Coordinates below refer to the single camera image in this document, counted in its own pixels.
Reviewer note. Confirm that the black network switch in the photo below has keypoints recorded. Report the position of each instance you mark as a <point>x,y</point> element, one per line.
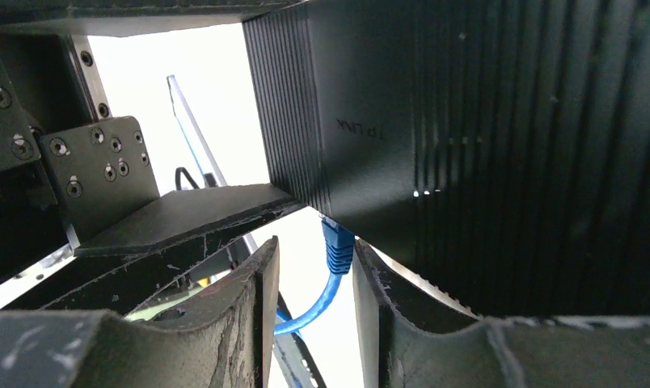
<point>498,149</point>

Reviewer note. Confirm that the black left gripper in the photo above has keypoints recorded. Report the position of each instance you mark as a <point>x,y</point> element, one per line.
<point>70,168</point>

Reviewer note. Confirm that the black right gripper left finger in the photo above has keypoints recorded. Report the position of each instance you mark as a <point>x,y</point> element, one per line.
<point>220,337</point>

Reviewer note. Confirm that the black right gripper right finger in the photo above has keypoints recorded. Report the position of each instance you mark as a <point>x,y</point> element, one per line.
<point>409,339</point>

